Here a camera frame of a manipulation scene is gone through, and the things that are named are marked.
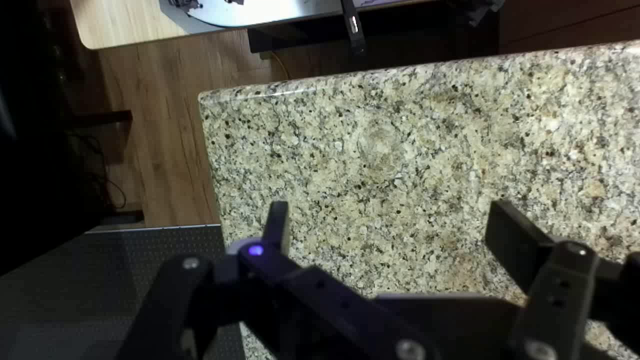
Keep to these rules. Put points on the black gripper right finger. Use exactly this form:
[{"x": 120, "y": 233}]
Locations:
[{"x": 563, "y": 292}]

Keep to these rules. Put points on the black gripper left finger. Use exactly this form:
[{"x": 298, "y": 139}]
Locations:
[{"x": 201, "y": 312}]

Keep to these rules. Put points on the dark grey mesh surface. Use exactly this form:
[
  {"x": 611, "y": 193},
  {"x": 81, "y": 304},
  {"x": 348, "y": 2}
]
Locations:
[{"x": 81, "y": 292}]

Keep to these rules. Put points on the light wooden robot table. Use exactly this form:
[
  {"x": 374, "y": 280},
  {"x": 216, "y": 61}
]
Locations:
[{"x": 120, "y": 22}]

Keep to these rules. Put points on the black clamp bar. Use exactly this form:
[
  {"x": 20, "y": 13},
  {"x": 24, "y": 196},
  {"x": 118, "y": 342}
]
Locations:
[{"x": 352, "y": 27}]

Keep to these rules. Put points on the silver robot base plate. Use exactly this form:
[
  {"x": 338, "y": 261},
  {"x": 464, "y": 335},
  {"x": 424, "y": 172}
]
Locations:
[{"x": 266, "y": 11}]

